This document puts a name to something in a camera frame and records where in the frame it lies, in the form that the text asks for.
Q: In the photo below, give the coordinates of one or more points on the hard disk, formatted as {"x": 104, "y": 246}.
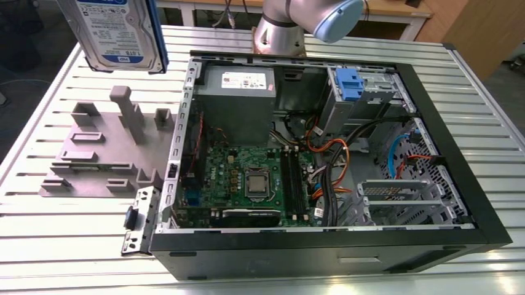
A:
{"x": 115, "y": 33}

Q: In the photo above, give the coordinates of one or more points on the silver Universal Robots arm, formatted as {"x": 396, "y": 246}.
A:
{"x": 278, "y": 37}

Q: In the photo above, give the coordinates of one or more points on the green motherboard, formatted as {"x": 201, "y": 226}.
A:
{"x": 262, "y": 156}

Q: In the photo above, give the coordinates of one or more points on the CPU socket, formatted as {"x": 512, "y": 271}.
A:
{"x": 257, "y": 170}

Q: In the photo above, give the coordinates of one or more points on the silver CPU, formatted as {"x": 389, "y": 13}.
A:
{"x": 257, "y": 184}

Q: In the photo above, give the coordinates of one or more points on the grey power supply unit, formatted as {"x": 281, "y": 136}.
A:
{"x": 234, "y": 116}

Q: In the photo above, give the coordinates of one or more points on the black RAM slot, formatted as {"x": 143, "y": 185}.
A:
{"x": 299, "y": 181}
{"x": 289, "y": 181}

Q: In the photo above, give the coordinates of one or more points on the black graphics card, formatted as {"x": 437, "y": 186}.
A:
{"x": 250, "y": 215}

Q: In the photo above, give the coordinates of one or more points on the blue drive latch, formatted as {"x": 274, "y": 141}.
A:
{"x": 349, "y": 84}

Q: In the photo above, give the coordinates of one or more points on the metal optical drive cage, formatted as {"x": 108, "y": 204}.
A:
{"x": 369, "y": 104}

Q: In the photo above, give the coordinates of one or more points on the grey parts rack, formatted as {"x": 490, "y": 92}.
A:
{"x": 119, "y": 147}

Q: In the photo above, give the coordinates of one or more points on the black open PC case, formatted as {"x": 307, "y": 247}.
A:
{"x": 287, "y": 255}

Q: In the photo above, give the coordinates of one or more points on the black blue latch knob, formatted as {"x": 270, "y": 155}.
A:
{"x": 131, "y": 218}

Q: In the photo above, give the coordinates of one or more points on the green RAM stick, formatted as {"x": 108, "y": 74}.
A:
{"x": 98, "y": 167}

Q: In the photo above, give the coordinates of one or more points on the wooden top desk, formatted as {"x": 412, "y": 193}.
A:
{"x": 404, "y": 12}

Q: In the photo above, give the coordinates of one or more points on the office chair base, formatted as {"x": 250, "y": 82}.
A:
{"x": 517, "y": 61}

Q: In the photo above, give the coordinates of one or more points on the metal hinged slot bracket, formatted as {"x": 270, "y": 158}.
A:
{"x": 143, "y": 196}

